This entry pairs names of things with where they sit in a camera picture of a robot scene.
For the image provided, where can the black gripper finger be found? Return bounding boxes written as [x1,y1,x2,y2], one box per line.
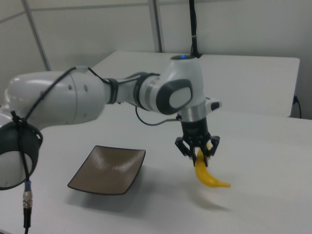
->
[205,135,221,168]
[175,136,197,167]

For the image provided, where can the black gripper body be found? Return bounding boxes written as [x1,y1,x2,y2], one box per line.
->
[179,117,212,151]

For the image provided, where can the yellow banana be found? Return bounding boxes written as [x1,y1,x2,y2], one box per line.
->
[194,143,232,189]

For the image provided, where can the square brown ceramic plate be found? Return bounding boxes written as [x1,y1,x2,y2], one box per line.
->
[67,145,147,196]

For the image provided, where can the white side table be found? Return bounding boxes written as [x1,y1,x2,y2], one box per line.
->
[93,50,301,118]

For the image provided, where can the black wall cable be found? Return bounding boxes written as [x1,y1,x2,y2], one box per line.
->
[293,94,303,119]

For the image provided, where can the black camera stand pole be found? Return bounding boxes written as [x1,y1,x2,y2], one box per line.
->
[188,0,203,59]

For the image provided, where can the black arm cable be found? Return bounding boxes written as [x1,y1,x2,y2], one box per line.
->
[10,65,184,234]

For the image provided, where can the grey partition corner post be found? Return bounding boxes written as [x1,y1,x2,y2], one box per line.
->
[21,0,52,72]

